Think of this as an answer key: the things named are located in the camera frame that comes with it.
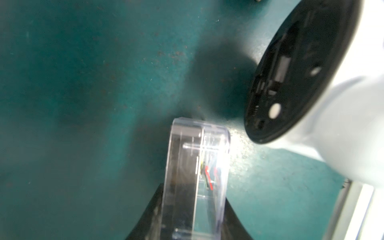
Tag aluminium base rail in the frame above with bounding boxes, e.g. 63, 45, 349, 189
323, 179, 384, 240

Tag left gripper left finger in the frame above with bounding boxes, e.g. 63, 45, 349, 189
126, 184, 164, 240

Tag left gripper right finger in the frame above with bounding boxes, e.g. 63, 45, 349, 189
221, 199, 253, 240

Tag white twin-bell alarm clock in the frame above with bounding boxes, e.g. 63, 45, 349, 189
245, 1, 384, 187

